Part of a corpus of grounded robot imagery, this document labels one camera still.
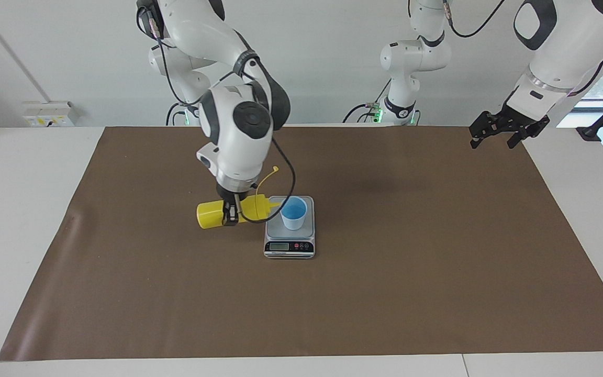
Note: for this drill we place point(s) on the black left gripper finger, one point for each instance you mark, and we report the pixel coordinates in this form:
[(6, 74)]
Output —
[(475, 142), (516, 140)]

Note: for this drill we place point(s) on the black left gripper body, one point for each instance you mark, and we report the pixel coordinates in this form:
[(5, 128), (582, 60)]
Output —
[(511, 122)]

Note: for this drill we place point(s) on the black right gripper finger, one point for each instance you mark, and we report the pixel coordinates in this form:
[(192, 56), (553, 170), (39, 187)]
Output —
[(226, 215)]

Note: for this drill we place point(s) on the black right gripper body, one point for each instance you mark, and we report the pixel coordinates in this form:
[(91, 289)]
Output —
[(236, 195)]

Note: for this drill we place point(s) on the yellow squeeze bottle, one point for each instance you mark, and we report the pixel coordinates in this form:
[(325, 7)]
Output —
[(210, 214)]

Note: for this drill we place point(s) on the light blue plastic cup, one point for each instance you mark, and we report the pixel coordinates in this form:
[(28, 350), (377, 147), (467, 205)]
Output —
[(293, 220)]

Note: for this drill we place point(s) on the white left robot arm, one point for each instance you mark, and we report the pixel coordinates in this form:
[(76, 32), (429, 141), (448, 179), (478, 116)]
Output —
[(568, 52)]

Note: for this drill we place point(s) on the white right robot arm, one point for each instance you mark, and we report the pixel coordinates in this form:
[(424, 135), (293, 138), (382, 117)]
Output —
[(238, 152)]

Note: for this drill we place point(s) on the silver digital kitchen scale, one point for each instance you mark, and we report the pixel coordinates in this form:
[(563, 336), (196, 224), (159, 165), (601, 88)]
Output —
[(289, 241)]

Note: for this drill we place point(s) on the brown paper table mat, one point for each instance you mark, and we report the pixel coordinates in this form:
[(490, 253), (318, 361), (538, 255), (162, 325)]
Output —
[(333, 303)]

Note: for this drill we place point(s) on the white wall socket box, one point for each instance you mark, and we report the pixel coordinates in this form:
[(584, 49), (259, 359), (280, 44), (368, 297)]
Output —
[(45, 115)]

